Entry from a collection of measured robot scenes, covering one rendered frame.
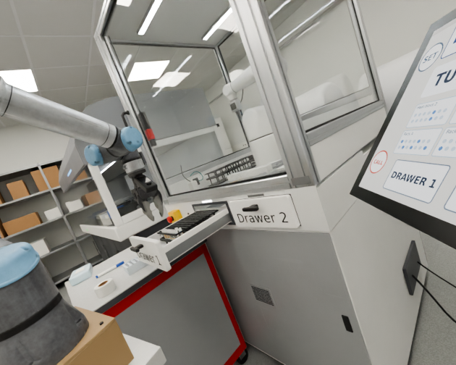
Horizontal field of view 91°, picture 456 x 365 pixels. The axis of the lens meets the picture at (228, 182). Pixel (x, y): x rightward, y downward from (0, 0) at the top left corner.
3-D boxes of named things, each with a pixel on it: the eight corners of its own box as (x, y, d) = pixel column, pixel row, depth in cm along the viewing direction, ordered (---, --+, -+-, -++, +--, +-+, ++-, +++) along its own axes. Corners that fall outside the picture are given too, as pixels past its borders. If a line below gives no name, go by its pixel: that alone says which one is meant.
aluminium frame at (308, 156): (315, 185, 63) (173, -254, 49) (163, 205, 140) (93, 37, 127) (391, 124, 123) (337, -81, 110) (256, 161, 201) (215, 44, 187)
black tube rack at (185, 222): (182, 250, 84) (175, 234, 83) (162, 245, 98) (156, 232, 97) (223, 222, 98) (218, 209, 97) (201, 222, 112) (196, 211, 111)
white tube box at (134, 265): (129, 275, 99) (126, 268, 98) (124, 271, 105) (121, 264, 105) (155, 260, 106) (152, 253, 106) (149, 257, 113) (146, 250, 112)
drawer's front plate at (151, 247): (167, 272, 74) (154, 242, 72) (138, 260, 96) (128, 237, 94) (171, 269, 75) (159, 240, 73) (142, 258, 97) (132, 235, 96)
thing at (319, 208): (330, 232, 65) (315, 185, 63) (173, 226, 142) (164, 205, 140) (397, 148, 125) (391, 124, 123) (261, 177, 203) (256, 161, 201)
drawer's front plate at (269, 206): (298, 228, 70) (286, 196, 69) (237, 227, 92) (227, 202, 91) (300, 225, 71) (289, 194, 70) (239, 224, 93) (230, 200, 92)
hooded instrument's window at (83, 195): (114, 227, 152) (86, 165, 147) (80, 224, 288) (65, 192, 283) (229, 173, 225) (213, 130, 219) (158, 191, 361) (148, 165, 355)
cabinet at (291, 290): (403, 450, 74) (334, 232, 63) (217, 332, 152) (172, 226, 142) (433, 274, 134) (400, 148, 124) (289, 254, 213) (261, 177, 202)
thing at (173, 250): (168, 264, 76) (161, 248, 75) (142, 255, 96) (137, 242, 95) (244, 213, 101) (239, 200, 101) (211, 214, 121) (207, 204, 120)
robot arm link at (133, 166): (144, 157, 90) (124, 163, 85) (148, 167, 91) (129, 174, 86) (137, 161, 96) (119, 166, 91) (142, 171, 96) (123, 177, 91)
